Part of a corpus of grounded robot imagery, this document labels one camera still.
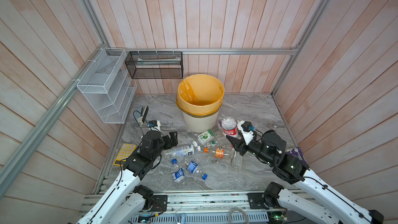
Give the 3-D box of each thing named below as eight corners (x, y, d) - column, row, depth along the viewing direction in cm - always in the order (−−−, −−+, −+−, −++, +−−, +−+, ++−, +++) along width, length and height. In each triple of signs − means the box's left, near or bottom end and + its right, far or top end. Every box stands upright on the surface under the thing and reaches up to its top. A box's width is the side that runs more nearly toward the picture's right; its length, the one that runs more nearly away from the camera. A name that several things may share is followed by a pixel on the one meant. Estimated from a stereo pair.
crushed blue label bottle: (183, 168, 85) (183, 165, 81) (188, 161, 88) (188, 158, 84) (204, 183, 81) (205, 180, 77) (209, 175, 83) (209, 172, 79)
